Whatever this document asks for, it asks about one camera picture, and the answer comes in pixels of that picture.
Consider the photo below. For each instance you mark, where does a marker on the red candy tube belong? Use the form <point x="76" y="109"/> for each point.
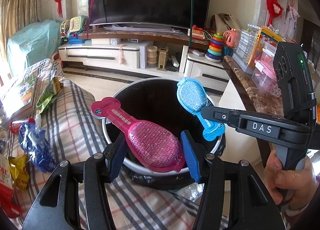
<point x="15" y="125"/>

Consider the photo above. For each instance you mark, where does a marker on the children's picture book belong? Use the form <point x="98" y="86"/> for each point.
<point x="19" y="99"/>

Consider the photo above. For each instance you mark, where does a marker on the white TV cabinet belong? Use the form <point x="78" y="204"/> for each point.
<point x="133" y="58"/>

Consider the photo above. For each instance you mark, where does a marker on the toy cash register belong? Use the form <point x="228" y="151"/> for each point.
<point x="70" y="30"/>

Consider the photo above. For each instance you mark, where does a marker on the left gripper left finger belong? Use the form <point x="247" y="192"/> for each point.
<point x="115" y="154"/>

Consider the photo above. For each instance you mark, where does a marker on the person's right hand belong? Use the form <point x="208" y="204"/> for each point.
<point x="303" y="182"/>

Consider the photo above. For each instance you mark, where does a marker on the red white 1928 carton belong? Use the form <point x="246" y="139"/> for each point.
<point x="7" y="203"/>

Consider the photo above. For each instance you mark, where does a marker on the green crumpled snack bag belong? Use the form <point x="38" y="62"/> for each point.
<point x="48" y="96"/>

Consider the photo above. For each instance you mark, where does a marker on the yellow snack wrapper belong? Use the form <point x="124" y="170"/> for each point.
<point x="18" y="170"/>

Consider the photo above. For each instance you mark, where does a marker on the pink brush-shaped package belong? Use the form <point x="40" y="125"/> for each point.
<point x="156" y="148"/>

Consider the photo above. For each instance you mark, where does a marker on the pink lidded plastic box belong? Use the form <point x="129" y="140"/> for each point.
<point x="265" y="79"/>

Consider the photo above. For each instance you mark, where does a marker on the teal covered furniture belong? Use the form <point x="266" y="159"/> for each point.
<point x="31" y="44"/>

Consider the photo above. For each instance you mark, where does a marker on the marble side counter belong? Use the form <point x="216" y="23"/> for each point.
<point x="251" y="97"/>

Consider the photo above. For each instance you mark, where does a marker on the blue Tempo tissue pack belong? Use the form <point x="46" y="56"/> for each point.
<point x="33" y="142"/>

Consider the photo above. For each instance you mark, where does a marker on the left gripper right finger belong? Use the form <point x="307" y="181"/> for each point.
<point x="194" y="156"/>

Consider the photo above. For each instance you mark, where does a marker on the blue brush-shaped package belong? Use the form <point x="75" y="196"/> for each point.
<point x="192" y="96"/>

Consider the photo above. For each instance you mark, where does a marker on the rainbow stacking ring toy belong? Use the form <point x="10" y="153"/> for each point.
<point x="215" y="48"/>

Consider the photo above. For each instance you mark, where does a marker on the plaid blanket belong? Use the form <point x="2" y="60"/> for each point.
<point x="76" y="136"/>

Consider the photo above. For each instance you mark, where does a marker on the white trash bin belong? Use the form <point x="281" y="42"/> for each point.
<point x="155" y="100"/>

